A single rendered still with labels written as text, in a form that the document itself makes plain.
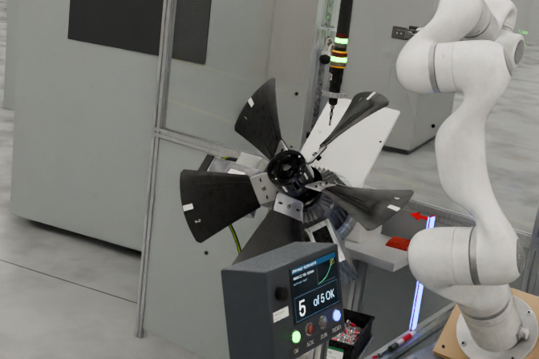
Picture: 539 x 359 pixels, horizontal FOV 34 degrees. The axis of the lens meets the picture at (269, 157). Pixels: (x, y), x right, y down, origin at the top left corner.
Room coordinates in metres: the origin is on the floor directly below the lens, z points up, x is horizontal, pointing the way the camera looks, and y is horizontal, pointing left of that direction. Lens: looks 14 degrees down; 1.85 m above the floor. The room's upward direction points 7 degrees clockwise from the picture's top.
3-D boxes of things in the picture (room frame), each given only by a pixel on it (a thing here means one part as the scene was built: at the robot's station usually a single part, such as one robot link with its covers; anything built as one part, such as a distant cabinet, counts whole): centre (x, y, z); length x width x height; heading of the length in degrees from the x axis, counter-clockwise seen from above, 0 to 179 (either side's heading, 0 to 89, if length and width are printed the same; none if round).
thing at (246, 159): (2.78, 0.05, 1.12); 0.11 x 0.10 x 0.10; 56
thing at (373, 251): (2.95, -0.37, 0.85); 0.36 x 0.24 x 0.03; 56
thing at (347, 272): (2.43, -0.22, 0.98); 0.20 x 0.16 x 0.20; 146
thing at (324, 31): (3.06, -0.15, 1.54); 0.10 x 0.07 x 0.08; 1
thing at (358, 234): (3.02, -0.33, 0.92); 0.17 x 0.16 x 0.11; 146
